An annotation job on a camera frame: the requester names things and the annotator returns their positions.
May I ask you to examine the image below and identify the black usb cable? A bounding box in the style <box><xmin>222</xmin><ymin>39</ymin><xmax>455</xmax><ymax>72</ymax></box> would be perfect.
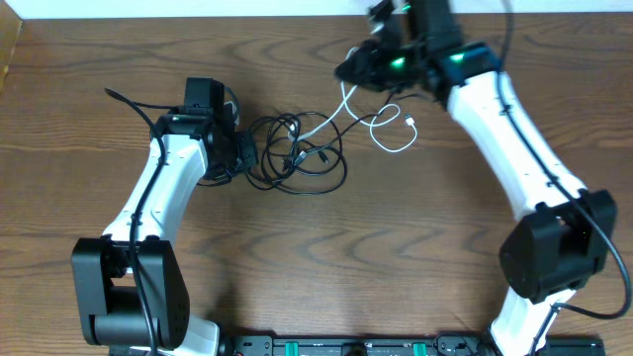
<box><xmin>244</xmin><ymin>91</ymin><xmax>411</xmax><ymax>196</ymax></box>

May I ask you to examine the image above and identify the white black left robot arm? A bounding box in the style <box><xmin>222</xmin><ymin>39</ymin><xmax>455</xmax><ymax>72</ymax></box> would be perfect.
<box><xmin>71</xmin><ymin>77</ymin><xmax>258</xmax><ymax>355</ymax></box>

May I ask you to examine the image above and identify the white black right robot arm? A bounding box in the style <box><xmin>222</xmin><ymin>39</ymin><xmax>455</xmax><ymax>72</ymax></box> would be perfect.
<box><xmin>335</xmin><ymin>1</ymin><xmax>617</xmax><ymax>355</ymax></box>

